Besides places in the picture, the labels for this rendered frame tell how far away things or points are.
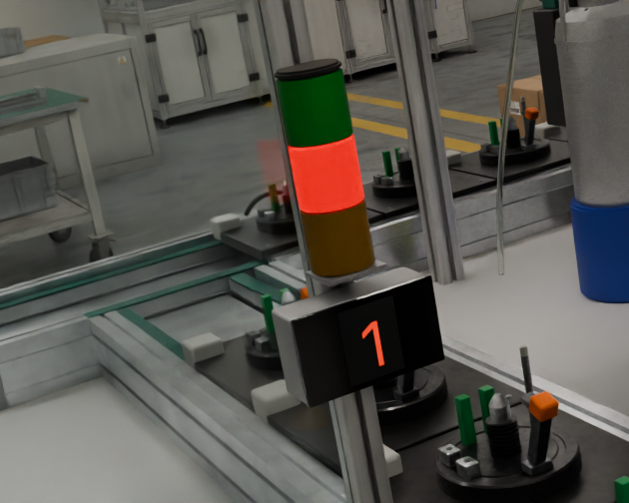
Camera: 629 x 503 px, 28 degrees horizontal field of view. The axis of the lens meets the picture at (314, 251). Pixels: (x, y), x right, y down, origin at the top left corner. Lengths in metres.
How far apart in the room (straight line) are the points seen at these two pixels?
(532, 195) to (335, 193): 1.45
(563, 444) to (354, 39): 9.21
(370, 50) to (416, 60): 8.37
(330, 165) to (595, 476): 0.46
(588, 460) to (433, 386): 0.24
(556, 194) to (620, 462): 1.19
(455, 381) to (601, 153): 0.56
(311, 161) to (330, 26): 9.37
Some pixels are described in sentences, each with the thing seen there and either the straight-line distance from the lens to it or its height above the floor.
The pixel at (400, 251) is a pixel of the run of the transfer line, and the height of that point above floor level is 0.91.
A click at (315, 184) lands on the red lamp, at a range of 0.92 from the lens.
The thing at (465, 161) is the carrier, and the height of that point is 0.97.
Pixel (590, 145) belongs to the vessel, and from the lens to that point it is 1.91.
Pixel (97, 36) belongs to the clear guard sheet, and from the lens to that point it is 0.90.
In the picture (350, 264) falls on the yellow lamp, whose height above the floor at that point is 1.27.
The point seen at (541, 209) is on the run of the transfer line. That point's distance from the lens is 2.36.
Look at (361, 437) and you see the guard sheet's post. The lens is 1.02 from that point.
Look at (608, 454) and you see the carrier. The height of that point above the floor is 0.97.
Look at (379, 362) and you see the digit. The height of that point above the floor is 1.19.
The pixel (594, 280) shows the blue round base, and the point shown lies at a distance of 1.97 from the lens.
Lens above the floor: 1.54
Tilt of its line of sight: 16 degrees down
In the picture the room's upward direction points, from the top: 11 degrees counter-clockwise
